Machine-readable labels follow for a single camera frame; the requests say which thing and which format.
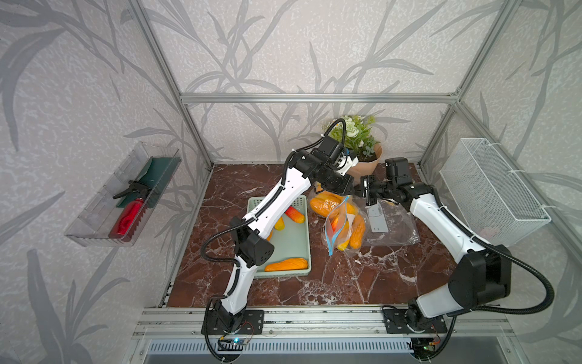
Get clear zip-top bag pink zipper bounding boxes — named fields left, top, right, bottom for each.
left=309, top=182, right=360, bottom=218

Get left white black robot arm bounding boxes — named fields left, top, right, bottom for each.
left=200, top=149, right=359, bottom=325

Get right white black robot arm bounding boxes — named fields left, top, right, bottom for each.
left=356, top=176, right=556, bottom=324

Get stack of clear zip bags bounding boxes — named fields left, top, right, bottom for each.
left=356, top=199, right=420, bottom=247

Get red orange mango right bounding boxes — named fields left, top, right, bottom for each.
left=285, top=206, right=306, bottom=224

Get yellow orange mango small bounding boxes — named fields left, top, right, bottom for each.
left=274, top=217, right=285, bottom=231

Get long orange mango front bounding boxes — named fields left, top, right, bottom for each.
left=265, top=258, right=309, bottom=272

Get potted artificial plant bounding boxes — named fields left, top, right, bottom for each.
left=330, top=115, right=382, bottom=184

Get green perforated plastic basket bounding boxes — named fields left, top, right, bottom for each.
left=255, top=195, right=312, bottom=279

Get dark green cloth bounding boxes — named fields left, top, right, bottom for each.
left=117, top=157, right=182, bottom=209

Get black pruning shears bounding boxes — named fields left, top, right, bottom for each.
left=112, top=180, right=151, bottom=200

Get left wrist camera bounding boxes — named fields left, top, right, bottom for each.
left=313, top=135, right=359, bottom=176

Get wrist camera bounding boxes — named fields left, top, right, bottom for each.
left=313, top=135, right=359, bottom=176
left=384, top=157, right=413, bottom=187

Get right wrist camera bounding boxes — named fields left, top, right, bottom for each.
left=384, top=157, right=413, bottom=187

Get white wire mesh basket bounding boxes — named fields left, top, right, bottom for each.
left=440, top=138, right=552, bottom=247

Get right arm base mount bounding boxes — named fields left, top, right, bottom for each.
left=381, top=305, right=448, bottom=335

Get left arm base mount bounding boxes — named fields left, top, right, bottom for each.
left=201, top=309, right=265, bottom=335

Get red handled brush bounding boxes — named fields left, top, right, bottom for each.
left=109, top=197, right=145, bottom=242

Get clear plastic wall tray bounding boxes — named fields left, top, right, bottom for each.
left=65, top=142, right=182, bottom=247

